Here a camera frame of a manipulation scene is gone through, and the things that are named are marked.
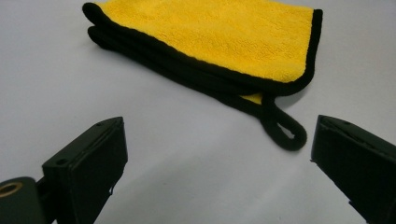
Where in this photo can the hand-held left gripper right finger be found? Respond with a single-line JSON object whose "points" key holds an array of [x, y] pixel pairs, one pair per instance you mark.
{"points": [[358, 158]]}

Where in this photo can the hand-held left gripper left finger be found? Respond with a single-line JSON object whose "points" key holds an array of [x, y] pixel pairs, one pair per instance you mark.
{"points": [[84, 165]]}

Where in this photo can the yellow towel with black edging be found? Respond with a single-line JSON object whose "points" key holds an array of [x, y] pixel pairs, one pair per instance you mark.
{"points": [[218, 40]]}

